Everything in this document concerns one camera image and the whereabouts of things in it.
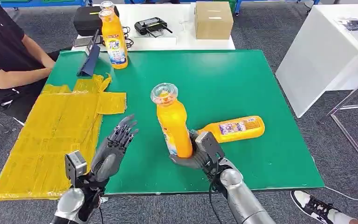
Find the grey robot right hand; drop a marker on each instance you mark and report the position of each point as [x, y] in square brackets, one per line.
[191, 162]

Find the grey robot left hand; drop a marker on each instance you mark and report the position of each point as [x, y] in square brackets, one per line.
[108, 157]

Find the orange drink bottle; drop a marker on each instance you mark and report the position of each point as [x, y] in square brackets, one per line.
[237, 128]
[174, 123]
[107, 4]
[114, 40]

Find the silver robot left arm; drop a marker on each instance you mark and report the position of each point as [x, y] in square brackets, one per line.
[72, 204]

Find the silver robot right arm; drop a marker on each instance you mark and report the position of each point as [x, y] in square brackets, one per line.
[240, 198]

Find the yellow plastic sheet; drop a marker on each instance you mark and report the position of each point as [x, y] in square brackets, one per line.
[49, 139]

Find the green table mat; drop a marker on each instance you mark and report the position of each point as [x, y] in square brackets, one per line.
[216, 83]

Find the dark blue folding stand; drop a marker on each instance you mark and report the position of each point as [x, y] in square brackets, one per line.
[90, 61]

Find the grey flat phone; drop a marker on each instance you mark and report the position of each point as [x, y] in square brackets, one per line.
[81, 41]

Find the white table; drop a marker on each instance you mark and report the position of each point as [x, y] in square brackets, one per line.
[182, 41]

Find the black and white shoe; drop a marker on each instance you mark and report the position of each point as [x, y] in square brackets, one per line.
[313, 208]

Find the black remote controller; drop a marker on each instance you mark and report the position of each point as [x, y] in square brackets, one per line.
[151, 26]

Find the black carrying case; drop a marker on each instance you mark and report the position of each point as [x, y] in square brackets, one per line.
[86, 20]

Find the brown cardboard box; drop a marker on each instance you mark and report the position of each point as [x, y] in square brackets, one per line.
[213, 20]

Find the person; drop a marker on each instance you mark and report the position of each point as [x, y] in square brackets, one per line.
[0, 46]

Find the white cabinet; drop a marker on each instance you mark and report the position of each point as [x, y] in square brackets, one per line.
[318, 58]

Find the printed booklet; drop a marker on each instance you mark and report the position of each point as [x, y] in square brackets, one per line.
[356, 26]

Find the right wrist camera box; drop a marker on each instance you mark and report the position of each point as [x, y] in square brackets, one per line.
[208, 145]

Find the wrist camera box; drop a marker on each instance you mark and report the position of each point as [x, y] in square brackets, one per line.
[208, 145]
[75, 165]

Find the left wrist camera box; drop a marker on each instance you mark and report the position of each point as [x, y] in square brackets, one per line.
[75, 165]

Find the large metal frame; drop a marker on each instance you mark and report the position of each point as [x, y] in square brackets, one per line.
[352, 139]

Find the blue shelf frame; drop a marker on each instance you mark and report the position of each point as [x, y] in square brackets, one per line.
[43, 3]

